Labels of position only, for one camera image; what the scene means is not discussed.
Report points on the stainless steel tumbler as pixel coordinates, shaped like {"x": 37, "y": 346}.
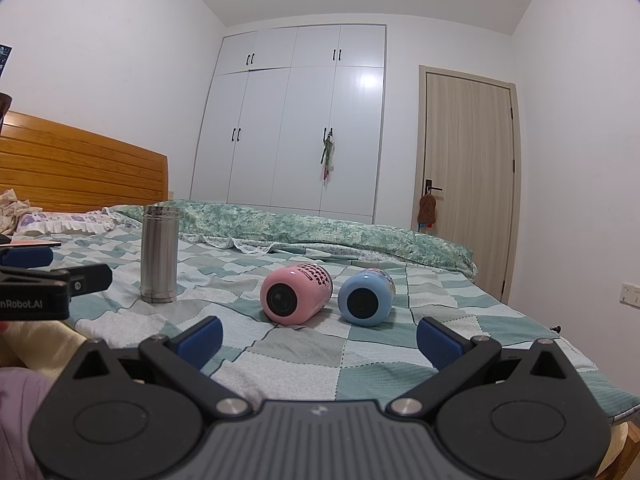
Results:
{"x": 159, "y": 254}

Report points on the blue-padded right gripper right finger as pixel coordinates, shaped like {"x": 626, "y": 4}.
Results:
{"x": 460, "y": 363}

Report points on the light blue cup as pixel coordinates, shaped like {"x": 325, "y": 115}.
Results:
{"x": 366, "y": 298}

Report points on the wooden headboard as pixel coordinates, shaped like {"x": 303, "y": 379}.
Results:
{"x": 62, "y": 168}

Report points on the brown plush door hanger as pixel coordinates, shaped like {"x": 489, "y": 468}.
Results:
{"x": 427, "y": 213}

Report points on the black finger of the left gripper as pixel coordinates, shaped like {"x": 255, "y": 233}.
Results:
{"x": 88, "y": 279}

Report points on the green floral duvet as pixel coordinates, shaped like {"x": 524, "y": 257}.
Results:
{"x": 219, "y": 220}

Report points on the purple floral pillow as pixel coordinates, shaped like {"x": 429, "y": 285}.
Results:
{"x": 51, "y": 223}

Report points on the checkered green bed sheet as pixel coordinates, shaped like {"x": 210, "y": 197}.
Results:
{"x": 325, "y": 358}

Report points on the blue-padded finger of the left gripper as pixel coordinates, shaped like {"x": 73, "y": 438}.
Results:
{"x": 26, "y": 257}

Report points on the wall power socket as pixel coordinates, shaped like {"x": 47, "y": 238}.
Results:
{"x": 630, "y": 295}

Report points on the pink flat card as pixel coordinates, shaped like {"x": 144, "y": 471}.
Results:
{"x": 17, "y": 244}

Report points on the cream crumpled cloth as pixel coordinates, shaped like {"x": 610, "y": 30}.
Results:
{"x": 12, "y": 210}

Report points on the green wardrobe handle ornament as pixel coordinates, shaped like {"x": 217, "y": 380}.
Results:
{"x": 326, "y": 160}

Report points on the pink printed cup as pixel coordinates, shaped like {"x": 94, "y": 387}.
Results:
{"x": 294, "y": 295}

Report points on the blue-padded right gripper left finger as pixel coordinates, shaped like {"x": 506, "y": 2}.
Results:
{"x": 176, "y": 363}

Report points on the white wardrobe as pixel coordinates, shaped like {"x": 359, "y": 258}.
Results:
{"x": 273, "y": 93}

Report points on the beige wooden door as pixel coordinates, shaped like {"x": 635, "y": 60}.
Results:
{"x": 469, "y": 158}

